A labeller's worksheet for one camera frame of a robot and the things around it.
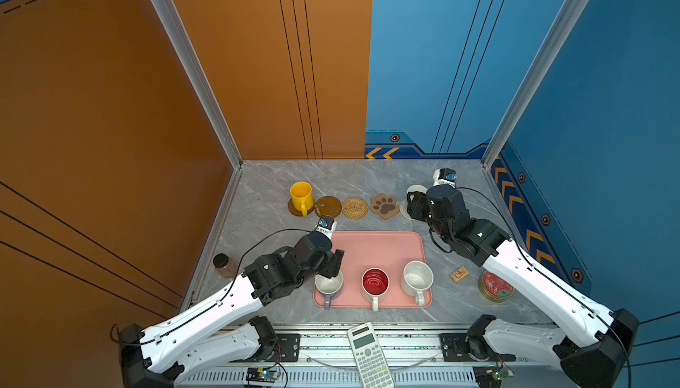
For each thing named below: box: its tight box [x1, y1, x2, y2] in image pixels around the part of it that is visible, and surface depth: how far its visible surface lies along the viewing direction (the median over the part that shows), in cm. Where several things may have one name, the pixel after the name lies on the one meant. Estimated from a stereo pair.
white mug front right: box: [401, 260, 434, 307], surface depth 81 cm
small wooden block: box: [449, 266, 471, 283], surface depth 87 cm
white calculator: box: [347, 321, 396, 388], surface depth 72 cm
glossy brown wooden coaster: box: [314, 195, 342, 218], surface depth 107 cm
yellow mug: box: [290, 180, 315, 218], surface depth 99 cm
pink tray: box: [331, 231, 428, 308], surface depth 88 cm
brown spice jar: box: [212, 253, 238, 280], surface depth 82 cm
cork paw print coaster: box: [369, 193, 401, 220], surface depth 107 cm
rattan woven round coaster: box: [341, 196, 370, 220], surface depth 107 cm
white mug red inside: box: [361, 267, 391, 312], surface depth 81 cm
